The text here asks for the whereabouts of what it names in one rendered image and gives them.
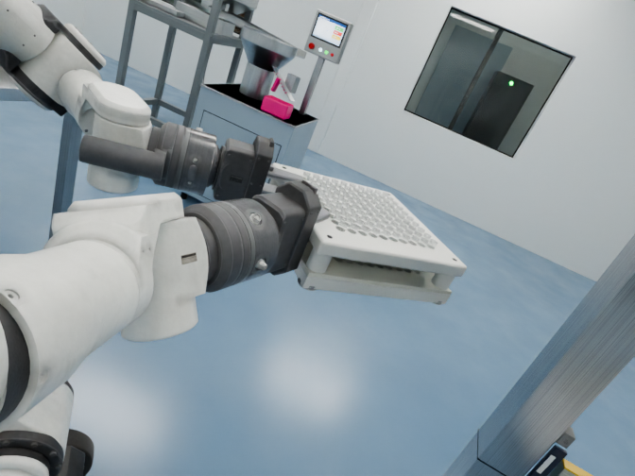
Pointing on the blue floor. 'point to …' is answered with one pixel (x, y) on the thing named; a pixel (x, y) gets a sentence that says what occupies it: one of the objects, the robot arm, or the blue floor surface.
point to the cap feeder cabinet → (249, 126)
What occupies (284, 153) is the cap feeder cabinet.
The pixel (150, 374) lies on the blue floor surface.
